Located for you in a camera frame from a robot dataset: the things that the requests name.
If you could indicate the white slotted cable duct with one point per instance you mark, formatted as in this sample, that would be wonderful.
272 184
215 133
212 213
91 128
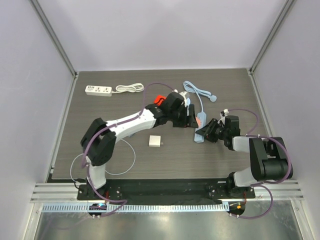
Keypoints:
106 208

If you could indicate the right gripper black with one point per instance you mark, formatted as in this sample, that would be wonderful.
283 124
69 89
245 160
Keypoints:
213 130

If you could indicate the aluminium frame rail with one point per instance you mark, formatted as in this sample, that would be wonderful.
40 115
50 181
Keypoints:
69 192

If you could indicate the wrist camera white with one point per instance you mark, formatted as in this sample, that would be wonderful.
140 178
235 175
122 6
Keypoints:
182 98
223 115

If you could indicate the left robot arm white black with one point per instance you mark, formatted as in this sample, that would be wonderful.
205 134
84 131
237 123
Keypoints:
99 141

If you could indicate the red cube socket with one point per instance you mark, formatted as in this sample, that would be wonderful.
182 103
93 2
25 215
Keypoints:
158 99

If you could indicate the white power strip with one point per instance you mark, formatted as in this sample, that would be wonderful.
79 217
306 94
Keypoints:
93 90

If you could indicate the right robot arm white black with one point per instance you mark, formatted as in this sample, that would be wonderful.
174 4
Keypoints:
269 161

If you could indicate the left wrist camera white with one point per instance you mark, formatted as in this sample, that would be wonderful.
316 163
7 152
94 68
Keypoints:
182 98

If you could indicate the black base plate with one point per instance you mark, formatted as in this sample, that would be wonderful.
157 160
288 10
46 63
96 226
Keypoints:
174 192

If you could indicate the white charger plug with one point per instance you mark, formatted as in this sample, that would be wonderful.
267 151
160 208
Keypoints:
155 141

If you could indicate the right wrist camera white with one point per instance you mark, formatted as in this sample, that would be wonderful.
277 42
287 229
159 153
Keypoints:
223 115

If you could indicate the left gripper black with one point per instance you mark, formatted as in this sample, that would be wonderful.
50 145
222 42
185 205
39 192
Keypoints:
189 121

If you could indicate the blue long power strip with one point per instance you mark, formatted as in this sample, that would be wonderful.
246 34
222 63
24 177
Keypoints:
201 121

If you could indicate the pink charger plug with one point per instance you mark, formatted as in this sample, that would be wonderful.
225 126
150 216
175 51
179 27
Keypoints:
199 123

